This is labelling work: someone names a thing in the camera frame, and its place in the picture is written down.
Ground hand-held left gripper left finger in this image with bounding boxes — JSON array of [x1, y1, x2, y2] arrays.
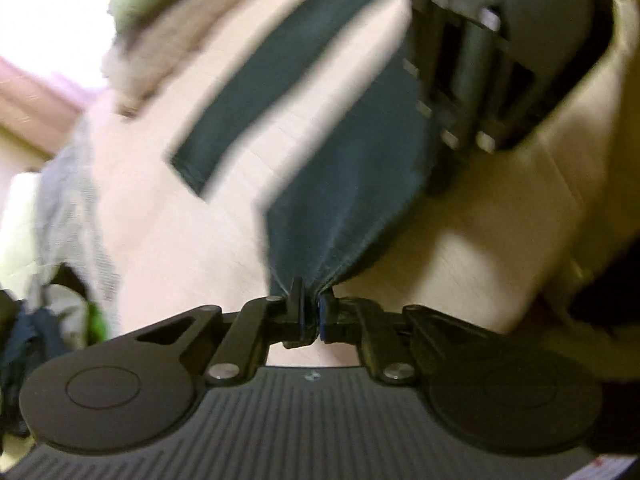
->
[[134, 277, 321, 387]]

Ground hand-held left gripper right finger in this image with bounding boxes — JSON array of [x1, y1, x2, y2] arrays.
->
[[318, 290, 502, 387]]

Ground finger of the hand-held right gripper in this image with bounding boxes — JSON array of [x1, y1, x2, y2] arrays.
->
[[426, 0, 507, 68], [402, 55, 538, 197]]

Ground dark green pants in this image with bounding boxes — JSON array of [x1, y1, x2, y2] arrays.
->
[[167, 0, 506, 297]]

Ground bright green item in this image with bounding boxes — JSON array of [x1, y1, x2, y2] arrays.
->
[[86, 300, 111, 348]]

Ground dark blue cloth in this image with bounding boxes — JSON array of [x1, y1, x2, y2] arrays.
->
[[0, 305, 71, 438]]

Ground beige cloth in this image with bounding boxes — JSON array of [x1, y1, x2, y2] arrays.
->
[[101, 0, 321, 118]]

